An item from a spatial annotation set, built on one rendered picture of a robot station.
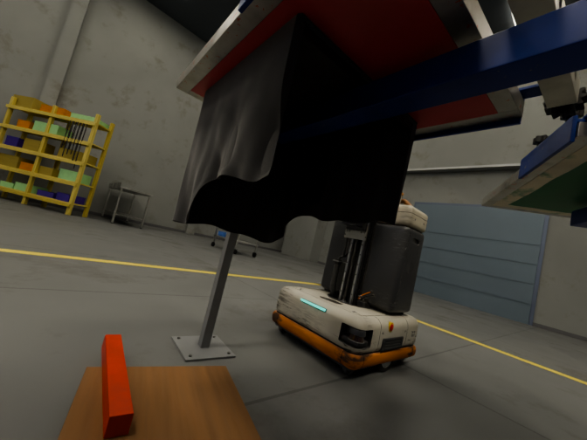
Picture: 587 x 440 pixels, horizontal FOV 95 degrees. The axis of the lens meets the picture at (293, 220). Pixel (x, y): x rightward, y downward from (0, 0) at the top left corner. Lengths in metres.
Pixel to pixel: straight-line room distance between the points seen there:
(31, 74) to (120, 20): 2.89
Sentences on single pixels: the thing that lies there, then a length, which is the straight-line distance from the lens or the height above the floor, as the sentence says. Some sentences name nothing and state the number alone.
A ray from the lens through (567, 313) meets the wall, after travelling 8.27.
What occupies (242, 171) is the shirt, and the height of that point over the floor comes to 0.66.
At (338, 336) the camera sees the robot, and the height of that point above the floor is 0.16.
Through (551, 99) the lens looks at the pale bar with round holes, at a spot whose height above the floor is 0.99.
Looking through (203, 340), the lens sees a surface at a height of 0.04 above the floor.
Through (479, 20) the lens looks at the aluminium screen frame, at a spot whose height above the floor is 0.97.
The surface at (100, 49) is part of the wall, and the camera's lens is 10.60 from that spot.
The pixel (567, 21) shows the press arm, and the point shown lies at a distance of 0.54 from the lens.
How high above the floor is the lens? 0.54
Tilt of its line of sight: 5 degrees up
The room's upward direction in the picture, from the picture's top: 13 degrees clockwise
